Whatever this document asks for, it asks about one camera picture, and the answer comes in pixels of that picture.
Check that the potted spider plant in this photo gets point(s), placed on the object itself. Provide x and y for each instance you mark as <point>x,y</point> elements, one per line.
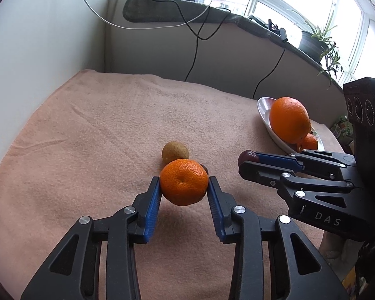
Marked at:
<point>312,45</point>

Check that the large smooth orange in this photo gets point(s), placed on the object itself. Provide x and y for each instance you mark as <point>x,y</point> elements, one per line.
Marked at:
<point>289,120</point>

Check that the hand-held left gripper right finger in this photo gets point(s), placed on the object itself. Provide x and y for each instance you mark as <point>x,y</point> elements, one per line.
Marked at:
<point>215,209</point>

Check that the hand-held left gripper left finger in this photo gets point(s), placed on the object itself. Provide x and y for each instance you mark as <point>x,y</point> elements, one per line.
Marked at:
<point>153,206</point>

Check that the tangerine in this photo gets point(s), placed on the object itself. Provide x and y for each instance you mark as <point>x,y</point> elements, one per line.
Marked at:
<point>309,142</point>
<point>184,181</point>

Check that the green printed package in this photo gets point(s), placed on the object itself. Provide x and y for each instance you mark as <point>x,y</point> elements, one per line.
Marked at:
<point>342,129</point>

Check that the brown kiwi fruit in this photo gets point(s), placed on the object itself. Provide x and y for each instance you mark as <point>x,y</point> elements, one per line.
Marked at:
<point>175,151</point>

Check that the peach blanket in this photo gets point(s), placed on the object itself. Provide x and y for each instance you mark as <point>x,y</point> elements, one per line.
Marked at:
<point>97,131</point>

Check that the black adapter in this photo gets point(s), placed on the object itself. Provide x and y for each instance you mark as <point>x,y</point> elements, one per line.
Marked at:
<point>282,34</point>

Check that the silver metal bowl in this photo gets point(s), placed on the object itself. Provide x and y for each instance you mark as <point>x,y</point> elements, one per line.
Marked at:
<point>265,112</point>

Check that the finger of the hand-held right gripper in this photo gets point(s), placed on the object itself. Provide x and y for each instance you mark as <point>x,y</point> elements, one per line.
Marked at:
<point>278,161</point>
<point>259,172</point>

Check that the dark red plum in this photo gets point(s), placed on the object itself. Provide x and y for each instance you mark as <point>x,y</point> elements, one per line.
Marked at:
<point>206,169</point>
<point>247,155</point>

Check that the black clamp stand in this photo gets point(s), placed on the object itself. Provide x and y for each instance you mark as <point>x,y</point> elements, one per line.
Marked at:
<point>271,25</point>

